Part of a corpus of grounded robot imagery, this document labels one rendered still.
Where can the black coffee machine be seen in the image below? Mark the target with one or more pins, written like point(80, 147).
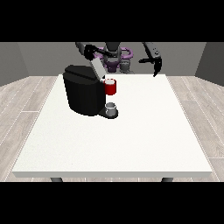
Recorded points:
point(83, 93)

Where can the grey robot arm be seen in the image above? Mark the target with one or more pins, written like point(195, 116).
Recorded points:
point(152, 49)
point(80, 46)

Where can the grey robot trunk purple rings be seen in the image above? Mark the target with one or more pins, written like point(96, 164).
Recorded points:
point(113, 61)

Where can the small grey cup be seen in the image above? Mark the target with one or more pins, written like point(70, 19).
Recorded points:
point(110, 109)

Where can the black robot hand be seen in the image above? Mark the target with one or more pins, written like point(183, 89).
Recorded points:
point(157, 64)
point(89, 51)

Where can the small grey coffee pod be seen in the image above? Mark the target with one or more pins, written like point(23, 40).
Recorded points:
point(124, 66)

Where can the pale grey machine lid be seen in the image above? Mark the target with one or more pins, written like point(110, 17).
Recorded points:
point(98, 68)

